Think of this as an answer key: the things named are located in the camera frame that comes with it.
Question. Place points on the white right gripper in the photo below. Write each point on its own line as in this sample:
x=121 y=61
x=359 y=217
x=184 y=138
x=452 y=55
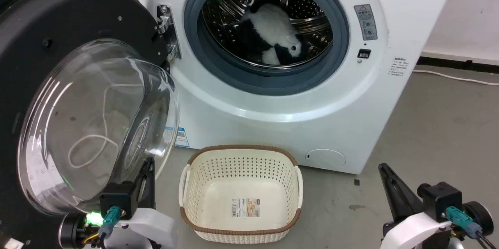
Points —
x=413 y=231

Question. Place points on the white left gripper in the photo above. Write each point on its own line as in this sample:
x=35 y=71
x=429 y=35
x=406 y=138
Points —
x=152 y=227

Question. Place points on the white front-load washing machine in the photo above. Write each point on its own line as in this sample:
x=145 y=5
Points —
x=273 y=124

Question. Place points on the black door latch slot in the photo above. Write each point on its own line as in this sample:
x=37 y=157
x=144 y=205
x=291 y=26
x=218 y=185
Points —
x=364 y=53

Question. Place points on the metal door hinge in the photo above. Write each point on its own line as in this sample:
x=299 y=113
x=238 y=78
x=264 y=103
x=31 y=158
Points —
x=168 y=27

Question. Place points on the black washer door glass bowl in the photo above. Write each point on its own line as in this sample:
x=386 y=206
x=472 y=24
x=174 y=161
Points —
x=58 y=19

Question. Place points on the blue white energy label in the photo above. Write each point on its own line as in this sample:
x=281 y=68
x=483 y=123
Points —
x=180 y=136

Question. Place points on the round drain filter cover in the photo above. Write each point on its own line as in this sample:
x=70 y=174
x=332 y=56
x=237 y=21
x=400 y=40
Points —
x=326 y=159

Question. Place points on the cream perforated laundry basket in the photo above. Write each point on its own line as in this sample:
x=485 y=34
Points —
x=241 y=186

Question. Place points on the paper product label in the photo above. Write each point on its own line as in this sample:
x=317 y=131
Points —
x=245 y=207

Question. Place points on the small text sticker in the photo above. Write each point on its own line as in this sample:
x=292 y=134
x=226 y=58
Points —
x=399 y=67

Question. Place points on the black baseboard strip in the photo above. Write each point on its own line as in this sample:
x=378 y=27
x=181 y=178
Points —
x=460 y=64

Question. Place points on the grey warning sticker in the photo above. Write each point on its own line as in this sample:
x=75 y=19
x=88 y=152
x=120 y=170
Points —
x=365 y=22

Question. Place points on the black white panda plush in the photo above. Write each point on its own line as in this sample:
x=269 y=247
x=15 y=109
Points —
x=273 y=27

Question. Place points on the stainless steel washer drum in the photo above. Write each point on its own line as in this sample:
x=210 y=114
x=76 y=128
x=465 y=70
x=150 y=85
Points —
x=308 y=9

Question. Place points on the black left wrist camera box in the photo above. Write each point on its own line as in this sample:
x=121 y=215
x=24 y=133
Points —
x=118 y=200

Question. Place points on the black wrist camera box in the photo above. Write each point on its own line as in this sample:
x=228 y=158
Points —
x=440 y=200
x=118 y=200

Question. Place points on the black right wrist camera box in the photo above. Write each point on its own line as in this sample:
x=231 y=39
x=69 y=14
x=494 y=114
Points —
x=440 y=200

